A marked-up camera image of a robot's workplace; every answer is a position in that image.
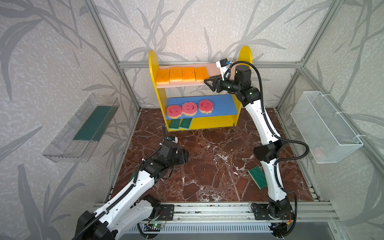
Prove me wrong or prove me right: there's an orange sponge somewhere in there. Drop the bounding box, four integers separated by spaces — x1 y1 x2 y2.
156 69 170 86
182 67 196 83
194 67 210 83
169 67 183 83

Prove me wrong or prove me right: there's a pink smiley sponge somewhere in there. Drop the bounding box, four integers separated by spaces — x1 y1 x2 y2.
182 102 198 117
166 105 183 119
199 100 214 114

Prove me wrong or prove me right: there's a green sponge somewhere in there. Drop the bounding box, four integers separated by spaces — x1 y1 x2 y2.
130 172 136 180
179 118 193 130
169 119 181 131
248 167 268 190

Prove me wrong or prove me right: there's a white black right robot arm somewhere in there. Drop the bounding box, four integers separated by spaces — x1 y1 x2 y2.
204 59 310 221

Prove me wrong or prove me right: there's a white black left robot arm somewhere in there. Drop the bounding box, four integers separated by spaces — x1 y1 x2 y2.
74 138 189 240

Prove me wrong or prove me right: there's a yellow shelf with coloured boards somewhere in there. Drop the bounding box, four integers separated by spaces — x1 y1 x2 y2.
149 50 242 132

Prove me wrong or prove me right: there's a green pad in clear bin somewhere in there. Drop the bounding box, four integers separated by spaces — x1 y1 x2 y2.
74 106 119 142

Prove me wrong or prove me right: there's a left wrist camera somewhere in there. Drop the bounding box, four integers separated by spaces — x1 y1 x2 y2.
166 136 178 144

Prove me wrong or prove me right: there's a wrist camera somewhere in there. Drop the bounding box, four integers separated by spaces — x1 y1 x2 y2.
216 59 231 80
166 136 178 144

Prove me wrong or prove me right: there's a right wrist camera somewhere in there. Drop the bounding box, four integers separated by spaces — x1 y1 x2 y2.
216 59 231 80

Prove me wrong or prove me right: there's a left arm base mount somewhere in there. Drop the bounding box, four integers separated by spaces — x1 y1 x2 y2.
147 204 175 221

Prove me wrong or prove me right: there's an aluminium front rail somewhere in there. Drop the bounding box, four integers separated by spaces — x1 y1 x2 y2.
95 202 340 226

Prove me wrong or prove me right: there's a clear plastic wall bin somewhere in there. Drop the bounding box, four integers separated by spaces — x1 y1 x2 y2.
43 94 120 163

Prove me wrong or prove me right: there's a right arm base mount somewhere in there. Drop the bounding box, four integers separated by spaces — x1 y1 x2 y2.
251 197 295 220

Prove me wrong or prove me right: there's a white wire mesh basket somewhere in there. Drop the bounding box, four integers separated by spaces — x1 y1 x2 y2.
291 91 364 164

